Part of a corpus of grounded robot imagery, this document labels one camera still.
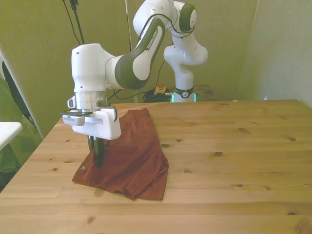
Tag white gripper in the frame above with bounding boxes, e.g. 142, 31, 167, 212
71, 108, 122, 168

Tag white tray edge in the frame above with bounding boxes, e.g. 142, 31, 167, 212
0, 121, 23, 151

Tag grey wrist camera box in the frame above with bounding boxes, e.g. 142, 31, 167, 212
59, 110, 86, 127

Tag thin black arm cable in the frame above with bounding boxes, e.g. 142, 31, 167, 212
98, 13, 196, 122

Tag coiled dark cable bundle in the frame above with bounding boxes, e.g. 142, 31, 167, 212
143, 89, 175, 103

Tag black emergency stop cable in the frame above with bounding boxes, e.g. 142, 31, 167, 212
155, 59, 167, 85

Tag rust red shorts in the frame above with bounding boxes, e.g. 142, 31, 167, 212
72, 108, 170, 201

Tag yellow emergency stop button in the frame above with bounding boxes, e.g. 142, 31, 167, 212
154, 82, 167, 96

